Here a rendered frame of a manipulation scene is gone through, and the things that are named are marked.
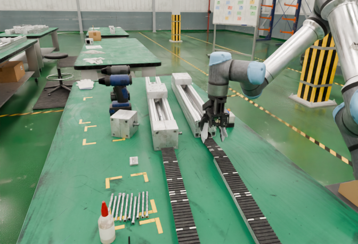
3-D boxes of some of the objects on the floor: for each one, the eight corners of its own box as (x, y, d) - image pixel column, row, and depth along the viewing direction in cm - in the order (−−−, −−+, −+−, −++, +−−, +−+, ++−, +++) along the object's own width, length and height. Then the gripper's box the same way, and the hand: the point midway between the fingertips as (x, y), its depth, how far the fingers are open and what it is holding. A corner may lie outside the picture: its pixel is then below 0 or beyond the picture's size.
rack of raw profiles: (253, 40, 1175) (259, -12, 1094) (270, 40, 1199) (277, -11, 1117) (304, 51, 881) (318, -19, 800) (325, 50, 905) (340, -18, 823)
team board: (205, 58, 732) (209, -17, 660) (218, 56, 759) (222, -16, 687) (246, 67, 619) (256, -22, 547) (259, 65, 647) (270, -20, 575)
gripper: (203, 99, 89) (200, 151, 97) (239, 98, 91) (234, 149, 99) (197, 91, 97) (195, 140, 104) (231, 90, 99) (226, 138, 106)
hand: (212, 139), depth 104 cm, fingers open, 7 cm apart
